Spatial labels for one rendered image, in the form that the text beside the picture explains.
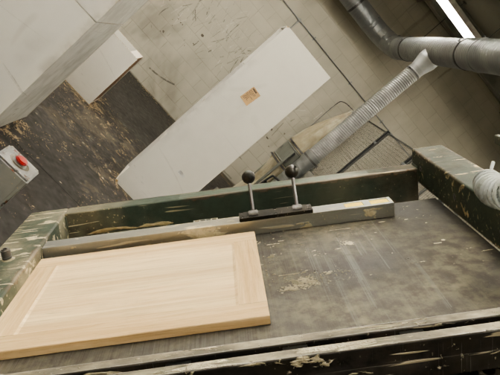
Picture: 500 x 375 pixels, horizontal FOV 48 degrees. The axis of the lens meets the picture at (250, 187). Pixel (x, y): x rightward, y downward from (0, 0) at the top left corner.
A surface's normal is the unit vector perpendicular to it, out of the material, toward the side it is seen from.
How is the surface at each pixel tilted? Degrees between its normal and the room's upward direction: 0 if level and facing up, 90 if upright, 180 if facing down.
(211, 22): 90
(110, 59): 90
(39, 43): 90
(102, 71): 90
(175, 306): 56
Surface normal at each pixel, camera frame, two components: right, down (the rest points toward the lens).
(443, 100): 0.03, 0.26
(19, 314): -0.11, -0.95
